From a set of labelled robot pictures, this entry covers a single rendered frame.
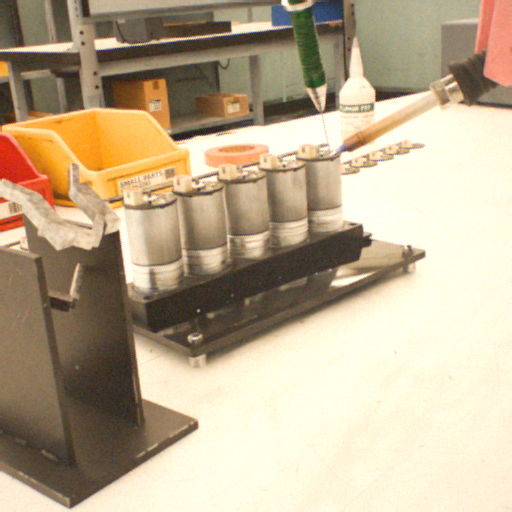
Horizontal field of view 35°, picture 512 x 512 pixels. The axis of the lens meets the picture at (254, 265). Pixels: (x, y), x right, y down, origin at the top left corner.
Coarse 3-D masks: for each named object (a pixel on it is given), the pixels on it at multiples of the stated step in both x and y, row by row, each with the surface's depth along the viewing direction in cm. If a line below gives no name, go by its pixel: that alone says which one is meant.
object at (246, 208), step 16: (224, 192) 39; (240, 192) 39; (256, 192) 39; (240, 208) 39; (256, 208) 40; (240, 224) 40; (256, 224) 40; (240, 240) 40; (256, 240) 40; (240, 256) 40; (256, 256) 40
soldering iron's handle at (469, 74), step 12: (468, 60) 41; (480, 60) 40; (456, 72) 40; (468, 72) 40; (480, 72) 40; (468, 84) 40; (480, 84) 40; (492, 84) 41; (468, 96) 40; (480, 96) 41
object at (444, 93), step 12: (432, 84) 41; (444, 84) 41; (456, 84) 41; (432, 96) 41; (444, 96) 41; (456, 96) 41; (408, 108) 42; (420, 108) 41; (432, 108) 42; (444, 108) 42; (384, 120) 42; (396, 120) 42; (408, 120) 42; (360, 132) 42; (372, 132) 42; (384, 132) 42; (348, 144) 42; (360, 144) 42
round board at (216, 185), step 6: (204, 180) 39; (210, 180) 39; (210, 186) 38; (216, 186) 38; (222, 186) 38; (174, 192) 38; (180, 192) 37; (186, 192) 37; (192, 192) 37; (198, 192) 37; (204, 192) 37; (210, 192) 37
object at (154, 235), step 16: (160, 208) 36; (176, 208) 36; (128, 224) 36; (144, 224) 36; (160, 224) 36; (176, 224) 36; (128, 240) 37; (144, 240) 36; (160, 240) 36; (176, 240) 37; (144, 256) 36; (160, 256) 36; (176, 256) 37; (144, 272) 36; (160, 272) 36; (176, 272) 37; (144, 288) 37; (160, 288) 37; (176, 288) 37
